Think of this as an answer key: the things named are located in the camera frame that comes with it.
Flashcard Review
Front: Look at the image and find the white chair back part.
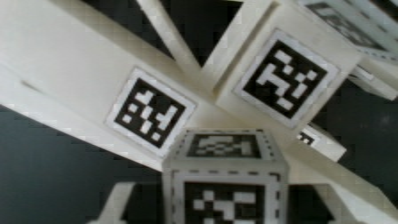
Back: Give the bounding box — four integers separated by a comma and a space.
0, 0, 398, 224

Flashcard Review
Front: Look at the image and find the white chair leg with tag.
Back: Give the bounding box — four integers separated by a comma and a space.
296, 123, 346, 162

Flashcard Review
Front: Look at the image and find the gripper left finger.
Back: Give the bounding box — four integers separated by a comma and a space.
87, 182, 161, 224

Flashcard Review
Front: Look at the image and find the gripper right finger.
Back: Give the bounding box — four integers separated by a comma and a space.
287, 184, 355, 224

